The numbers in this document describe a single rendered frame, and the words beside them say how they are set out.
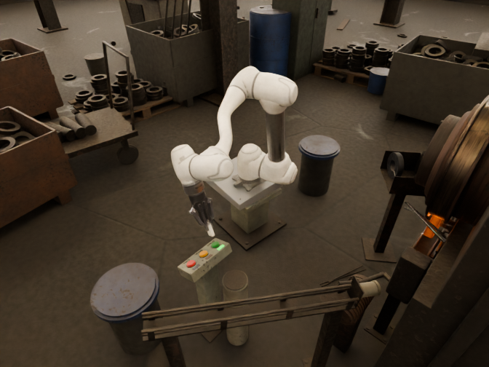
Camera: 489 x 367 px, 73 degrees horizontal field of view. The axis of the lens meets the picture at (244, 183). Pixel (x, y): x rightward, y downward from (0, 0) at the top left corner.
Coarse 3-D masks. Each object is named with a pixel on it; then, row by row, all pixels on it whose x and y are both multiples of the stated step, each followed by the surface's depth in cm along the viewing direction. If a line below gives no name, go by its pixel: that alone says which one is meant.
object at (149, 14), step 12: (120, 0) 574; (132, 0) 555; (144, 0) 537; (156, 0) 514; (180, 0) 553; (132, 12) 568; (144, 12) 552; (156, 12) 534; (168, 12) 543; (180, 12) 562
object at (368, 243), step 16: (384, 160) 202; (416, 160) 199; (384, 176) 199; (400, 192) 184; (416, 192) 183; (400, 208) 201; (384, 224) 211; (368, 240) 236; (384, 240) 220; (368, 256) 225; (384, 256) 225
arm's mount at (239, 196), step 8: (232, 160) 241; (216, 184) 224; (224, 184) 223; (232, 184) 223; (264, 184) 222; (272, 184) 222; (280, 184) 229; (224, 192) 219; (232, 192) 217; (240, 192) 217; (248, 192) 217; (256, 192) 217; (264, 192) 221; (232, 200) 215; (240, 200) 212; (248, 200) 213; (256, 200) 219; (240, 208) 212
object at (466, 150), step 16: (480, 112) 104; (480, 128) 101; (464, 144) 102; (480, 144) 100; (448, 160) 103; (464, 160) 102; (448, 176) 105; (464, 176) 102; (432, 192) 110; (448, 192) 107; (432, 208) 116; (448, 208) 110
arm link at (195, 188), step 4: (184, 184) 140; (188, 184) 139; (192, 184) 139; (196, 184) 140; (200, 184) 141; (184, 188) 141; (188, 188) 140; (192, 188) 140; (196, 188) 140; (200, 188) 142; (188, 192) 141; (192, 192) 140; (196, 192) 141
